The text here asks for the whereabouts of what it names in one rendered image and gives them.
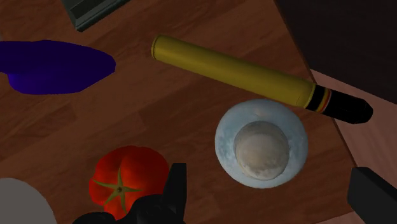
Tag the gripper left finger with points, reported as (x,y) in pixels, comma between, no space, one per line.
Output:
(173,192)

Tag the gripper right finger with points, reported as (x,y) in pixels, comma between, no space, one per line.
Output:
(372,198)

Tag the red tomato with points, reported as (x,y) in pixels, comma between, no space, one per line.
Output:
(136,173)

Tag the pale blue bowl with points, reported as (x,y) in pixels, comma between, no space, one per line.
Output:
(235,136)

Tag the yellow marker with black cap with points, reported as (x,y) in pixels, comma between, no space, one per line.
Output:
(229,69)

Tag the grey round object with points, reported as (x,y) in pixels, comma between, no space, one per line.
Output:
(18,204)

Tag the dark robot stand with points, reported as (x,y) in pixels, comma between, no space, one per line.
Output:
(347,37)

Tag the dark blue bowl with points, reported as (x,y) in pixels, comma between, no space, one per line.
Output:
(55,68)

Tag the grey-green box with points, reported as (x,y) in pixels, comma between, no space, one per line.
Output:
(90,11)

